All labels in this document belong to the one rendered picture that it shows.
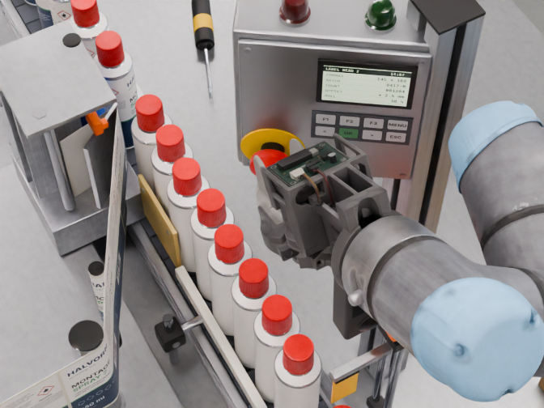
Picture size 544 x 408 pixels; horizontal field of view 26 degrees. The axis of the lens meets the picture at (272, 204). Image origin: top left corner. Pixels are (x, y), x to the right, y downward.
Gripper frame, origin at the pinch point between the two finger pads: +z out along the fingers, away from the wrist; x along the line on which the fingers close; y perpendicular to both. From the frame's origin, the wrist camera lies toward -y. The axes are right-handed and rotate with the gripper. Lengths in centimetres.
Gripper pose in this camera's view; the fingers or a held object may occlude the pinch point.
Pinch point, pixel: (274, 187)
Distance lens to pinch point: 104.8
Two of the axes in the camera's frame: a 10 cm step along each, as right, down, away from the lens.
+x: -8.7, 4.1, -2.6
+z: -4.2, -3.7, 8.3
